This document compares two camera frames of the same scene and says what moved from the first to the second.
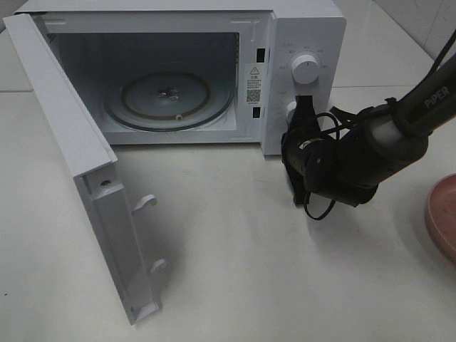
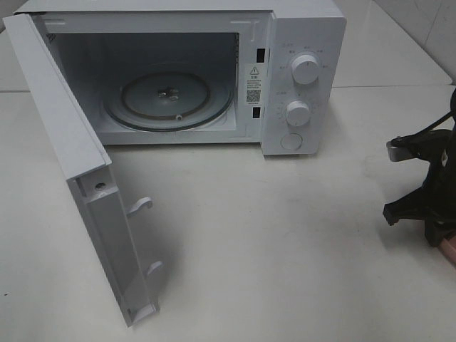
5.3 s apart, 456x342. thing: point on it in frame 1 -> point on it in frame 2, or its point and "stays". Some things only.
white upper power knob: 305,69 stays
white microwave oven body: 196,72 stays
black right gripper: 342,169 -> 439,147
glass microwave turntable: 167,101 stays
